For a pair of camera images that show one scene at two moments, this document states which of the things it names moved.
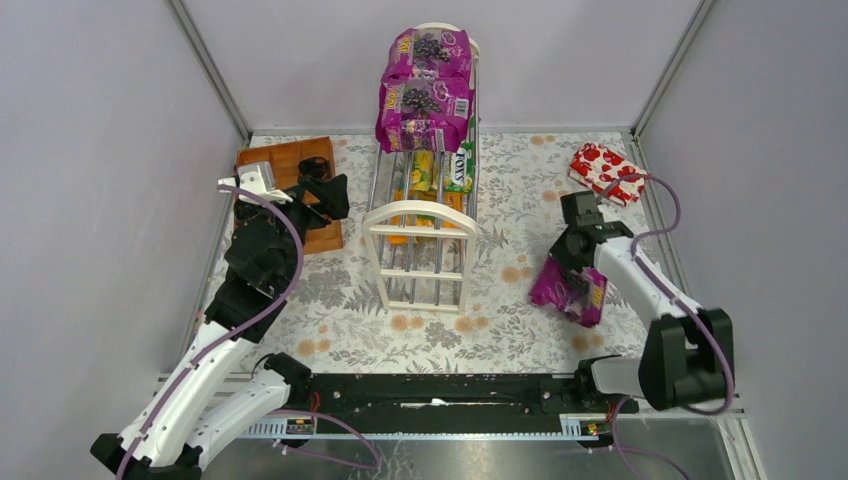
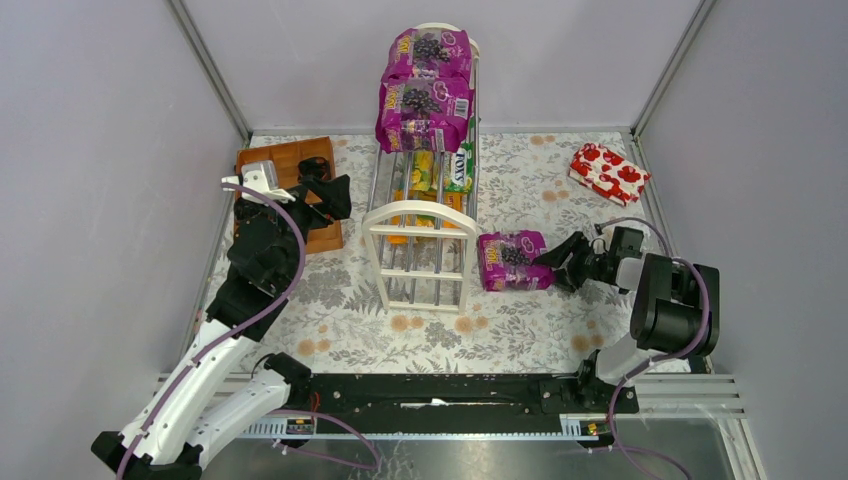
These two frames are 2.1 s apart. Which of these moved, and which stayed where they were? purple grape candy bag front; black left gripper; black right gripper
Moved: black right gripper
Stayed: black left gripper; purple grape candy bag front
